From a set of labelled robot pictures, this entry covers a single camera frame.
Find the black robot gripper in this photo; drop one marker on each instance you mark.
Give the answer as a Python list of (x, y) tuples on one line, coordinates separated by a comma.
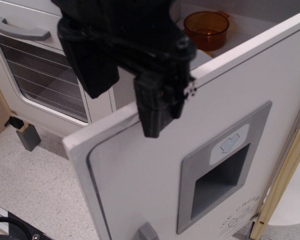
[(97, 36)]

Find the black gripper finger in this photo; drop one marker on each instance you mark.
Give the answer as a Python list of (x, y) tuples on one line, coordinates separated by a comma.
[(161, 93)]

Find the white toy fridge door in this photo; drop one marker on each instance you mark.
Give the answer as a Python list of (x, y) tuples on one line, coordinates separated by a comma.
[(128, 179)]

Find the white toy oven door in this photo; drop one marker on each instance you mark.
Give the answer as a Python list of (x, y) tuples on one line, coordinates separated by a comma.
[(36, 80)]

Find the amber transparent plastic pot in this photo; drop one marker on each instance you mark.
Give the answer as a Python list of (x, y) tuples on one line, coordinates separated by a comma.
[(207, 29)]

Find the grey kitchen leg block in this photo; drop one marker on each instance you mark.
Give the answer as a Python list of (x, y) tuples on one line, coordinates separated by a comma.
[(29, 138)]

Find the grey ice dispenser panel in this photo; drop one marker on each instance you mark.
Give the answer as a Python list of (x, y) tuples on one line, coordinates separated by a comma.
[(219, 168)]

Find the black clamp bracket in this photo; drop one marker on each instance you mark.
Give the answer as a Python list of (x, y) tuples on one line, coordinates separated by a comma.
[(15, 122)]

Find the grey oven door handle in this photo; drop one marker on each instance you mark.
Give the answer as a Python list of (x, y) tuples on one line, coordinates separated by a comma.
[(35, 34)]

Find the grey fridge door handle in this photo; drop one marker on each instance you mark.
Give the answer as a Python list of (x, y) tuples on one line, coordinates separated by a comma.
[(147, 232)]

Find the light wooden side post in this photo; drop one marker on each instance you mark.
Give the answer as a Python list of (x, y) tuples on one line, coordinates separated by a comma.
[(283, 178)]

